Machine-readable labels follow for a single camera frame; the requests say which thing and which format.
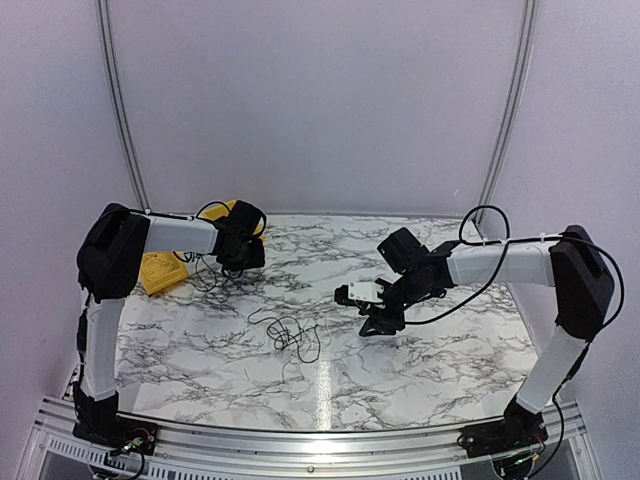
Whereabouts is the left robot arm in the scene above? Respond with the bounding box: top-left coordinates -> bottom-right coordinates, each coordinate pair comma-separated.
73,200 -> 267,445

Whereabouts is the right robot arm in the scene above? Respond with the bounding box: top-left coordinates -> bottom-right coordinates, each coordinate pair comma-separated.
346,225 -> 624,448

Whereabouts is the yellow bin far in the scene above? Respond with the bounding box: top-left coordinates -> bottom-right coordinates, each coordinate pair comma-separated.
196,200 -> 267,240

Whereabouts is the yellow bin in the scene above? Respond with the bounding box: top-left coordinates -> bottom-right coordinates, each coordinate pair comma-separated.
196,200 -> 267,240
139,252 -> 189,295

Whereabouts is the yellow bin near left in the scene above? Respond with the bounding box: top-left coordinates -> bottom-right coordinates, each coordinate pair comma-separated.
139,252 -> 189,295

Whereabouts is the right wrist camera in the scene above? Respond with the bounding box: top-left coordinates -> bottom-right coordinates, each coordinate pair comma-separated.
334,281 -> 384,307

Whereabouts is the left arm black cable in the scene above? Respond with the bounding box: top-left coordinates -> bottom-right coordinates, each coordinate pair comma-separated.
172,201 -> 251,294

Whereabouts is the black tangled cable bundle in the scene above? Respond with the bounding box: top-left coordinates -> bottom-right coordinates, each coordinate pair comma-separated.
247,307 -> 329,364

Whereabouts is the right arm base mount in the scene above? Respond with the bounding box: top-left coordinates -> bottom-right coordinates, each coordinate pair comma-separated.
457,414 -> 548,458

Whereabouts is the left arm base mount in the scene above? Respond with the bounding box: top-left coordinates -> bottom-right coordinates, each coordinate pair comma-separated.
73,412 -> 159,455

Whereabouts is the aluminium front rail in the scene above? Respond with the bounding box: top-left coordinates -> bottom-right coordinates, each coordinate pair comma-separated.
16,397 -> 602,479

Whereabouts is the right corner aluminium post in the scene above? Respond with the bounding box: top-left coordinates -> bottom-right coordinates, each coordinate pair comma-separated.
472,0 -> 539,224

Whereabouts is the corner aluminium post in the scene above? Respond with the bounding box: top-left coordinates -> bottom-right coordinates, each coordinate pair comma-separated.
95,0 -> 151,210
472,0 -> 539,224

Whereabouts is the left corner aluminium post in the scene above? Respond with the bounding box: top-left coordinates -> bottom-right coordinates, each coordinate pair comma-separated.
95,0 -> 151,210

